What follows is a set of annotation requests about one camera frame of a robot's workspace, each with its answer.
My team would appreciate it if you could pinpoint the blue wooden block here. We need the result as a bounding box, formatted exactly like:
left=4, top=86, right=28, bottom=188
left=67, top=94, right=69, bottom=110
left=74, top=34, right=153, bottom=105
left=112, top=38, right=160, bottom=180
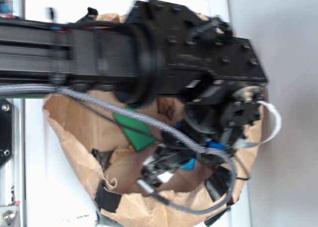
left=176, top=120, right=226, bottom=170

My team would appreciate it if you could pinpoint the grey braided cable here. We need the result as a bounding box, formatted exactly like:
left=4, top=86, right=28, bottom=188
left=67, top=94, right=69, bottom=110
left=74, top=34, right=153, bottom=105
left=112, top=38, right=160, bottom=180
left=0, top=84, right=239, bottom=215

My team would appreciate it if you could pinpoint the brown bark piece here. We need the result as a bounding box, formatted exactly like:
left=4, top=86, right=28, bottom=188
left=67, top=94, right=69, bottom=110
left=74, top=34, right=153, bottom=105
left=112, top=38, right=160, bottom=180
left=157, top=97, right=175, bottom=120

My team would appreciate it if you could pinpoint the metal corner bracket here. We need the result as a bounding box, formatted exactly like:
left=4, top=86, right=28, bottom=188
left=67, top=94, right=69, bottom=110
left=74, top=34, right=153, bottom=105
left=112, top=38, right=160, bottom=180
left=0, top=205, right=21, bottom=227

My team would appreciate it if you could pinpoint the brown paper bag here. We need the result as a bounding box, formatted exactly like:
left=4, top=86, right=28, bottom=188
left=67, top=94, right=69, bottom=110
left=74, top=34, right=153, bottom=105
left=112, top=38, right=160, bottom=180
left=42, top=12, right=263, bottom=227

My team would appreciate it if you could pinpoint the black mounting plate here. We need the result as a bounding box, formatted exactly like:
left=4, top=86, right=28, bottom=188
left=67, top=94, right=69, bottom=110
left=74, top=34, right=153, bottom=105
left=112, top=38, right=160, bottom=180
left=0, top=99, right=13, bottom=168

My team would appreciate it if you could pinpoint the aluminium frame rail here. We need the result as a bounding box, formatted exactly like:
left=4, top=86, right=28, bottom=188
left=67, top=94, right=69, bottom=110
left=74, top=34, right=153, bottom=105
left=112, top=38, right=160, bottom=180
left=0, top=0, right=27, bottom=227

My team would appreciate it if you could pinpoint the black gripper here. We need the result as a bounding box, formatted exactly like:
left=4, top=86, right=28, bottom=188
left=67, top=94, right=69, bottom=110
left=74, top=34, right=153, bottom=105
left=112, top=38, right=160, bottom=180
left=142, top=100, right=260, bottom=194

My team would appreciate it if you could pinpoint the green wooden block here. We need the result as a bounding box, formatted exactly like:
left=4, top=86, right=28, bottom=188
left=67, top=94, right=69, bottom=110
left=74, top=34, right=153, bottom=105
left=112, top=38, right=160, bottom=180
left=114, top=113, right=156, bottom=153

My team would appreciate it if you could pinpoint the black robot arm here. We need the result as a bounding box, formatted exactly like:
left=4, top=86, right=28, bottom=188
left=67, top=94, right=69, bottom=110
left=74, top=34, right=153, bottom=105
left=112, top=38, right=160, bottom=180
left=0, top=0, right=267, bottom=192

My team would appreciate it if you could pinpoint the white flat ribbon cable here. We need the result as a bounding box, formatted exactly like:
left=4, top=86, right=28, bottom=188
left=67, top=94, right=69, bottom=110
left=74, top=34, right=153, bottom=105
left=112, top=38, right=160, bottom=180
left=233, top=100, right=283, bottom=148

